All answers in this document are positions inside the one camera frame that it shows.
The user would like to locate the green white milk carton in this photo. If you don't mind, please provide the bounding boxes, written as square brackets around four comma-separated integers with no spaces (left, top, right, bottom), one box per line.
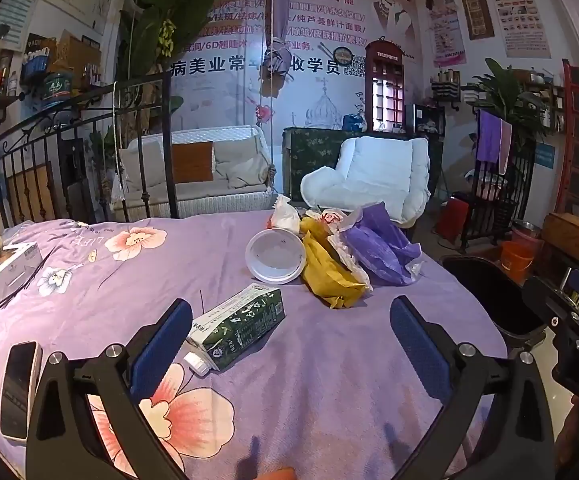
[184,283,285,377]

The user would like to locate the purple plastic bag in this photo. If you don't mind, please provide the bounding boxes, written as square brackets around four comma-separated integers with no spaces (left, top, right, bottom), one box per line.
[340,203,423,286]

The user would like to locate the yellow snack bag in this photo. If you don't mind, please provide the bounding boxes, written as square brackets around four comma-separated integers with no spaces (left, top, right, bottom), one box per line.
[299,217,369,309]

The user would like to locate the white round plastic lid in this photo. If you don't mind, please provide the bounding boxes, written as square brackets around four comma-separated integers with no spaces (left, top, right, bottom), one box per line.
[245,228,306,286]

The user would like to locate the dark brown trash bin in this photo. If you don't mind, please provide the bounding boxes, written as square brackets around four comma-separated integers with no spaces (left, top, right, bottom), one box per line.
[441,256,547,351]

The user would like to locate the black smartphone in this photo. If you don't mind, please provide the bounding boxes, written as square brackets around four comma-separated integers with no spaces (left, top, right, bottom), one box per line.
[0,341,42,442]

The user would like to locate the orange plastic bucket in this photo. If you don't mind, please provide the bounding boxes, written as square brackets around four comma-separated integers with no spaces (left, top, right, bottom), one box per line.
[500,240,536,284]

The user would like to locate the pink plastic basin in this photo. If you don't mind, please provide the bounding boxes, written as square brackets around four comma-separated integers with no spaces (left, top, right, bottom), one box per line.
[512,219,542,252]

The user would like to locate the white box with window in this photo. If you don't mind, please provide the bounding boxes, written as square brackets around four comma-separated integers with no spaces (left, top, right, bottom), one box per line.
[0,243,42,301]

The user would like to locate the red ladder shelf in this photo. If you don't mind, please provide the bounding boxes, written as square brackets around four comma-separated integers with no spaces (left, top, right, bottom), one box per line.
[555,58,579,212]

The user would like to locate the black metal railing rack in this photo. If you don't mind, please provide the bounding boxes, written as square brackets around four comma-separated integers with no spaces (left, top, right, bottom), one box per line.
[460,110,537,252]

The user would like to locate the purple floral bed sheet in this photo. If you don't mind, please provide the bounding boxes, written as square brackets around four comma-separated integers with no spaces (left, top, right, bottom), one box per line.
[0,212,506,479]

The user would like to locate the pink towel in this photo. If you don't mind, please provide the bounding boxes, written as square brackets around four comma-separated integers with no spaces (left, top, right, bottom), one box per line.
[498,120,512,176]

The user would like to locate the purple towel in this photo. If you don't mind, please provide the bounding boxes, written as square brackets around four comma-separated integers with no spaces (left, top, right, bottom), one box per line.
[476,110,502,164]

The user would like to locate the white padded rocking chair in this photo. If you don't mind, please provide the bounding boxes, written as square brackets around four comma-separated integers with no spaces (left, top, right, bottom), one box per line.
[300,136,431,229]

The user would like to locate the green potted plant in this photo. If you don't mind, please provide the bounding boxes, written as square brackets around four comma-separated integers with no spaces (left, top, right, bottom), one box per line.
[466,58,547,139]

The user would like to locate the orange brown cushion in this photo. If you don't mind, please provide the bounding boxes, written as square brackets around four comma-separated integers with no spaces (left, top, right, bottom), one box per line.
[172,142,214,183]

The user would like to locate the white wicker swing sofa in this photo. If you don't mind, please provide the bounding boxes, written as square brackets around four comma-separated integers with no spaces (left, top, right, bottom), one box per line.
[111,125,276,222]

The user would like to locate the red telephone booth cabinet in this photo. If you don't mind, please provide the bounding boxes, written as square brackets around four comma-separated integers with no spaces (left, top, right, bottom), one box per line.
[364,37,405,132]

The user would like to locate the white crumpled tissue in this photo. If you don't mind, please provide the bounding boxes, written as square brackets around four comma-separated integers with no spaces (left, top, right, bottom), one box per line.
[267,194,300,234]

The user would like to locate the green patterned cabinet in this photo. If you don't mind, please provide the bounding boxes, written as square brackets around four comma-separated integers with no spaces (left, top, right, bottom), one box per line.
[282,127,362,202]

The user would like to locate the purple tied curtain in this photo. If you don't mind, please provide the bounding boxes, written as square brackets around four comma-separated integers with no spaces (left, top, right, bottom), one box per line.
[259,0,291,98]

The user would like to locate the large banana plant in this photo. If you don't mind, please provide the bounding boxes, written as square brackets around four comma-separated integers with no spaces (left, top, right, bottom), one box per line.
[117,0,266,146]

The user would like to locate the black metal bed frame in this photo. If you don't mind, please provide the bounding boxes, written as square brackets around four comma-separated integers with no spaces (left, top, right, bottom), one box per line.
[0,73,179,228]

